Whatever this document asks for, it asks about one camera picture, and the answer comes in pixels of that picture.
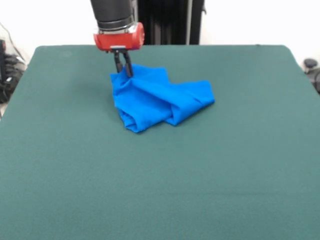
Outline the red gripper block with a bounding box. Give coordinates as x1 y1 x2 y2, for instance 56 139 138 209
93 22 146 78

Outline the blue shirt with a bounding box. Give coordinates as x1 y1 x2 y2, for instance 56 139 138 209
109 63 216 134

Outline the dark green table cloth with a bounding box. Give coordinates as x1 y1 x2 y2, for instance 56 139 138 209
0 44 320 240

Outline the grey stand foot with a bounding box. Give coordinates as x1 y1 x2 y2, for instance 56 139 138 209
302 58 320 95

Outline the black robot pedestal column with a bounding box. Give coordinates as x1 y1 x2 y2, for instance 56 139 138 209
136 0 207 46

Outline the black cable pile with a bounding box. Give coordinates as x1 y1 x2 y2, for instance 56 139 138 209
0 38 28 105

